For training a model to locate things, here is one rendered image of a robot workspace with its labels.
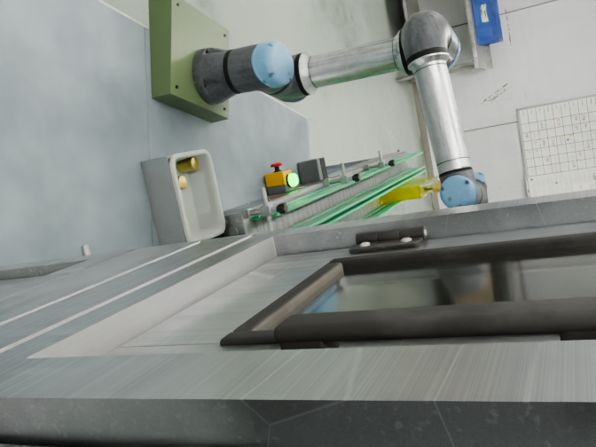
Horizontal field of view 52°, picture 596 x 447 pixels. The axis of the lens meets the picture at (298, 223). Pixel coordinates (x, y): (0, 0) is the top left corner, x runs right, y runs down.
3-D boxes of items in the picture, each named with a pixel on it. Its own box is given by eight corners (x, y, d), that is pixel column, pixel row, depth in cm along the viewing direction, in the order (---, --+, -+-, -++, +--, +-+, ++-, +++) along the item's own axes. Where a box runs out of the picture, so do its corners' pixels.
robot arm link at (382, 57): (250, 55, 166) (449, 6, 142) (276, 68, 180) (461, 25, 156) (253, 98, 166) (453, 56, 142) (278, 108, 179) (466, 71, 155)
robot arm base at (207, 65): (192, 39, 160) (224, 32, 155) (224, 61, 173) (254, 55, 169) (191, 94, 157) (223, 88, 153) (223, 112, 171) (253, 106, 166)
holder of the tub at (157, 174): (165, 271, 149) (191, 268, 146) (140, 161, 146) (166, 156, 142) (203, 254, 164) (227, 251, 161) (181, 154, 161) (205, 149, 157)
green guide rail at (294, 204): (251, 220, 163) (277, 216, 159) (250, 216, 163) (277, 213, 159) (408, 155, 319) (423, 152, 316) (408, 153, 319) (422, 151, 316)
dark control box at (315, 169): (300, 184, 225) (320, 180, 222) (295, 162, 224) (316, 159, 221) (309, 181, 233) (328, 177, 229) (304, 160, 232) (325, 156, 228)
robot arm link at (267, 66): (225, 42, 156) (271, 32, 150) (253, 56, 168) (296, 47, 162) (227, 89, 155) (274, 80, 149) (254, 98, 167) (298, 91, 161)
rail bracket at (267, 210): (249, 254, 160) (292, 249, 155) (237, 192, 158) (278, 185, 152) (254, 252, 163) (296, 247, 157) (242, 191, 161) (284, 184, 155)
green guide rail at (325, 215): (256, 247, 164) (283, 243, 160) (255, 243, 164) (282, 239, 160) (411, 169, 320) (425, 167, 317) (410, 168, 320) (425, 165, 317)
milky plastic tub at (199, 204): (161, 250, 148) (191, 247, 144) (141, 160, 145) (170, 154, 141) (200, 235, 164) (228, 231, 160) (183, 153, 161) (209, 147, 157)
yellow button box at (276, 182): (266, 195, 201) (286, 192, 198) (262, 173, 200) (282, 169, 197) (276, 192, 207) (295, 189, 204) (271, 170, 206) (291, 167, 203)
